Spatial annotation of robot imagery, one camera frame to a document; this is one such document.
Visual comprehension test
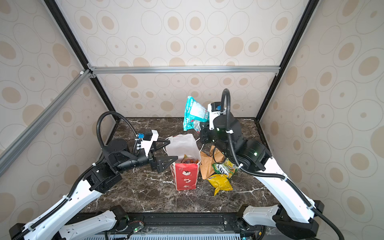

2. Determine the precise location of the red white paper gift bag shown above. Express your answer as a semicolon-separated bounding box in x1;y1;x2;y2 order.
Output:
165;134;201;191

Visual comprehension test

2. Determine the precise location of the teal white snack packet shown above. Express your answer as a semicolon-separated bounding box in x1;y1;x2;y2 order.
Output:
183;96;209;132

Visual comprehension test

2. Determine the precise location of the brown snack packet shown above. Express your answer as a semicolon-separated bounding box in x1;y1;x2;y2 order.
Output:
200;146;226;180

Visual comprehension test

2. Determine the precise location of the green snack packet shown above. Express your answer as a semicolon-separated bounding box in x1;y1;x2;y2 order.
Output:
212;159;238;179

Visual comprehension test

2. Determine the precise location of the yellow snack packet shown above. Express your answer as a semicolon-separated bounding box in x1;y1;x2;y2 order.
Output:
207;174;233;196

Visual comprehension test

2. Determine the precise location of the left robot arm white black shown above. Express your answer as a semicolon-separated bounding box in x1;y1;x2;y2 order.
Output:
9;139;178;240

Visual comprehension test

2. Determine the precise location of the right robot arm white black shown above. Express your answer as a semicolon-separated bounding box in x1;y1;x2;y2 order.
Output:
200;115;324;240

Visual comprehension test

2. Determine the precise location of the orange snack packet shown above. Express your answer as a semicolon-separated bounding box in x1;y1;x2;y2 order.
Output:
181;155;199;164

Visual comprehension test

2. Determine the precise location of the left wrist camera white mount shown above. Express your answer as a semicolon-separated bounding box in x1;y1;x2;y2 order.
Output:
135;130;159;157

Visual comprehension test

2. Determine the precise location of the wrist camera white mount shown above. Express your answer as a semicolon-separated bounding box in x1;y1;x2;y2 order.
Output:
135;130;159;157
208;102;226;131

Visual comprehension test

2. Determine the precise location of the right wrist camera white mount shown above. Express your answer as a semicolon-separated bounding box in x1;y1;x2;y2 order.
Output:
208;102;226;131

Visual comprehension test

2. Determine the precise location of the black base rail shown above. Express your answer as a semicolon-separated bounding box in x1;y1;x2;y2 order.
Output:
59;211;271;240

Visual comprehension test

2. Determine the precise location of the horizontal aluminium frame bar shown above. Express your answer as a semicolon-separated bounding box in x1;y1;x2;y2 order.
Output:
89;66;280;74

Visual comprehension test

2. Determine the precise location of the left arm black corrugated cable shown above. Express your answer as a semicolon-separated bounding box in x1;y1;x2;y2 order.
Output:
11;110;139;240

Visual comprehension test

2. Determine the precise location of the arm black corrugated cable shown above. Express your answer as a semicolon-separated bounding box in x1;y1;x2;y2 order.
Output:
220;88;346;240
11;110;139;240

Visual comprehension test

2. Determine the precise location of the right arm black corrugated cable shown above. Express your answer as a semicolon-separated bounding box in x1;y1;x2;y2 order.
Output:
220;88;346;240

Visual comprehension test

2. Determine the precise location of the left slanted aluminium frame bar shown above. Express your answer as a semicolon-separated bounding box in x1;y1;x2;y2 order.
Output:
1;70;91;175

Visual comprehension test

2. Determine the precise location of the right black corner post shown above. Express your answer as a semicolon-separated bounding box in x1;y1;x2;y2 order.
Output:
255;0;320;123

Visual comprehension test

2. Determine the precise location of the black corner post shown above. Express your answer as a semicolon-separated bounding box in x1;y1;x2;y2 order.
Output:
43;0;115;111
255;0;320;123

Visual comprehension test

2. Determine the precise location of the left black corner post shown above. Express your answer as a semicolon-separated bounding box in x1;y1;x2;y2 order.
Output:
43;0;115;111

